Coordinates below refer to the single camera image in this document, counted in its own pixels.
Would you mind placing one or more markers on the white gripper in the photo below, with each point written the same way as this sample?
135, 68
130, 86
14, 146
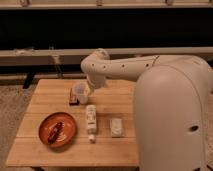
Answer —
94, 82

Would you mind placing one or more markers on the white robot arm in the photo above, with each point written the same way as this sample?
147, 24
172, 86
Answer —
169, 100

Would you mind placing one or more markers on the small brown box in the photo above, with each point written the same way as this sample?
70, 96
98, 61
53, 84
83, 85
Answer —
73, 98

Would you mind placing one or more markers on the white tube bottle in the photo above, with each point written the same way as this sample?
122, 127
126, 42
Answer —
91, 123

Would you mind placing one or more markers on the wooden table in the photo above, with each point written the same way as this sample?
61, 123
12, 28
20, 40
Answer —
114, 100

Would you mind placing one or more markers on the white wrapped packet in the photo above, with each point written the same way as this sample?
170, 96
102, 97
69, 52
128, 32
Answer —
116, 127

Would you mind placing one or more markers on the orange round plate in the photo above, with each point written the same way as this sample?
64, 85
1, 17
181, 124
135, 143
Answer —
67, 133

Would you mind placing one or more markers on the dark brown snack bar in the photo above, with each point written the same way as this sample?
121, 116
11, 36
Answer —
55, 133

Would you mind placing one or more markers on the long grey bench rail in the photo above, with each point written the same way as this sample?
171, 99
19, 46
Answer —
73, 56

